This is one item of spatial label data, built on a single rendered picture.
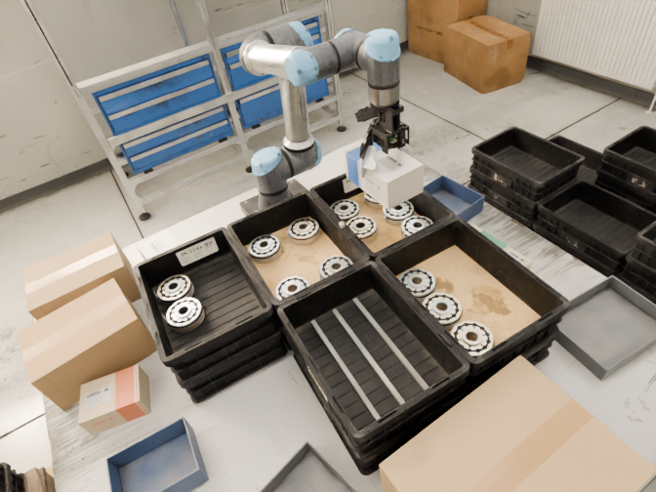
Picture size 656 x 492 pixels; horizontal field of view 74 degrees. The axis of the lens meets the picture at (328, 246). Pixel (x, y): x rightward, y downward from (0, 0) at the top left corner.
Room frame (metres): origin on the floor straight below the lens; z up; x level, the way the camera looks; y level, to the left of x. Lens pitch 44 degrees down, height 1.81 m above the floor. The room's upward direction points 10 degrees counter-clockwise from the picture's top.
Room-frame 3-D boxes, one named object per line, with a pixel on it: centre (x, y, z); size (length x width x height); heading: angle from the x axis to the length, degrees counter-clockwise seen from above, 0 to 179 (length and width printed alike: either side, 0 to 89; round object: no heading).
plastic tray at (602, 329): (0.63, -0.71, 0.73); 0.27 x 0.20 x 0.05; 110
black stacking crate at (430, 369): (0.60, -0.05, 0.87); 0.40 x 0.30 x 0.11; 22
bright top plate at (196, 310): (0.83, 0.44, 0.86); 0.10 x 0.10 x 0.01
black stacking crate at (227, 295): (0.86, 0.38, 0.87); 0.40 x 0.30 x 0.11; 22
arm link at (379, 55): (0.99, -0.20, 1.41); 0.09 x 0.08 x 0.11; 26
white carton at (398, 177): (1.00, -0.19, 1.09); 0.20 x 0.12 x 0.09; 25
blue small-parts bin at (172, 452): (0.45, 0.51, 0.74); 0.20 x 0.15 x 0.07; 111
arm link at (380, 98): (0.98, -0.20, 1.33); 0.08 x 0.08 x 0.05
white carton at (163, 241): (1.20, 0.59, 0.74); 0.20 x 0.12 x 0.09; 33
